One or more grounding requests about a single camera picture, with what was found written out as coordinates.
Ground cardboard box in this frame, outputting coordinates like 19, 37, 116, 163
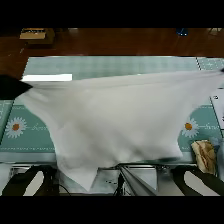
19, 28, 56, 46

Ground white T-shirt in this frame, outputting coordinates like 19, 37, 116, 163
14, 68, 224, 193

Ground tan patterned garment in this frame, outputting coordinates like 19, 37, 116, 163
190, 139, 218, 176

